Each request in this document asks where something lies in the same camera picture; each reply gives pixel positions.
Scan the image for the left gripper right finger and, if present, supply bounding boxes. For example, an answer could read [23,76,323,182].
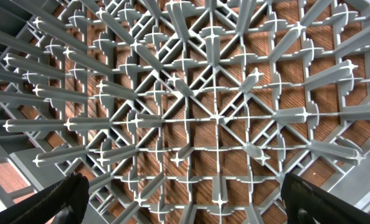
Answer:
[281,173,370,224]

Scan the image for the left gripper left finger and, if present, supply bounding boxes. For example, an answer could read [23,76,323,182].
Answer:
[0,173,90,223]

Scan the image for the grey dishwasher rack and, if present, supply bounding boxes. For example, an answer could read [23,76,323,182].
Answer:
[0,1,370,223]

